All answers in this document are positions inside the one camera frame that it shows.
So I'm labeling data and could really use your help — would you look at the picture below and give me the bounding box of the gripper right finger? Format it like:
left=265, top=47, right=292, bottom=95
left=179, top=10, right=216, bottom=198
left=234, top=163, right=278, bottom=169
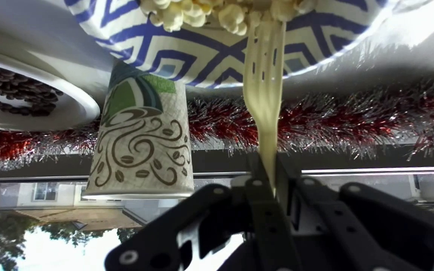
left=276, top=155, right=434, bottom=271

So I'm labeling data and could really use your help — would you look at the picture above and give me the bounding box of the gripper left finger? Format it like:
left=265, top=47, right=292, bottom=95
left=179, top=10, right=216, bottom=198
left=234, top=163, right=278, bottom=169
left=104, top=154, right=301, bottom=271

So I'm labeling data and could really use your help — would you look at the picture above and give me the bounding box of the white plastic fork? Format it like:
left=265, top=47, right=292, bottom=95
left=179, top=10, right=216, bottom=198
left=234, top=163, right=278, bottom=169
left=242, top=18, right=287, bottom=197

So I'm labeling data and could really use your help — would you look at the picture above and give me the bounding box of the blue and white paper bowl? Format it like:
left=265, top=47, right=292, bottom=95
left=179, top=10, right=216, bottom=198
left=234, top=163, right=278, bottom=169
left=64, top=0, right=389, bottom=89

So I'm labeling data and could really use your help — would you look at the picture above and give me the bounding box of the heap of popcorn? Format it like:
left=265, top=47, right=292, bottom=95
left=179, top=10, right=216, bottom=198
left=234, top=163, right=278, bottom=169
left=139, top=0, right=318, bottom=37

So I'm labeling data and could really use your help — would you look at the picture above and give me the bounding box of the printed paper coffee cup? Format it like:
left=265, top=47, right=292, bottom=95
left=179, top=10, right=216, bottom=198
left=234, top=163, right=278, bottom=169
left=81, top=60, right=195, bottom=200

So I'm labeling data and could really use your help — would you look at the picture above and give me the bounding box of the red and silver tinsel garland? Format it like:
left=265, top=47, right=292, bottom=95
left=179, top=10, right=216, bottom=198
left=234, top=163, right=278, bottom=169
left=0, top=75, right=434, bottom=171

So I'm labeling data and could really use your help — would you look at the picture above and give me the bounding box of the white plate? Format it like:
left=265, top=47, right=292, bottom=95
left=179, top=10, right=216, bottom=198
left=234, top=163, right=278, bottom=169
left=0, top=47, right=101, bottom=132

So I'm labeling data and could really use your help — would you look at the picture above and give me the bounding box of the heap of coffee beans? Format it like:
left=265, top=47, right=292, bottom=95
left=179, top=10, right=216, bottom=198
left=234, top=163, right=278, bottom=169
left=0, top=62, right=64, bottom=117

